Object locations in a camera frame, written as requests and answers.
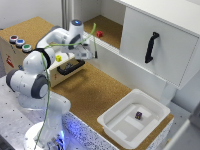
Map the black door handle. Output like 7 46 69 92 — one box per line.
144 31 160 64

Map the wooden drawer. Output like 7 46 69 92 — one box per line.
48 49 87 89

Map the black drawer handle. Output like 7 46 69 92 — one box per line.
57 59 86 76

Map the white cabinet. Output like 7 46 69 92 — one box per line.
71 0 200 108

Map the green cable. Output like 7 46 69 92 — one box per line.
33 22 99 150

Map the green button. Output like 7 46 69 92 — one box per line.
21 43 33 54

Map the blue button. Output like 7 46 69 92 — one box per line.
15 38 26 48

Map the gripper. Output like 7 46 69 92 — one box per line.
68 41 95 61

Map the purple block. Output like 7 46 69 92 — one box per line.
134 111 143 120

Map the white plastic box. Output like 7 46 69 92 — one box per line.
96 88 172 150

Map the yellow block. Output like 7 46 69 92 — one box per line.
55 54 63 63

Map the red button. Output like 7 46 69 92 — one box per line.
8 34 19 44

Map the wooden drawer box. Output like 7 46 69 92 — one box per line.
0 16 85 80

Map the white sliding door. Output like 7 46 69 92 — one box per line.
118 6 200 90

